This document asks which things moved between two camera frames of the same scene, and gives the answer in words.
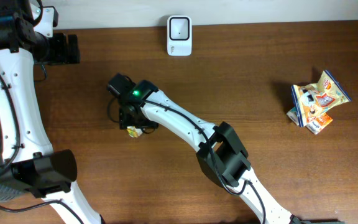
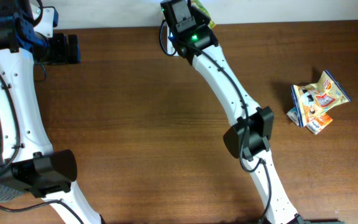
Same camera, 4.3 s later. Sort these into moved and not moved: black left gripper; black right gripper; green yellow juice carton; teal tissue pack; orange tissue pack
Moved: green yellow juice carton; black right gripper
Not moved: orange tissue pack; teal tissue pack; black left gripper
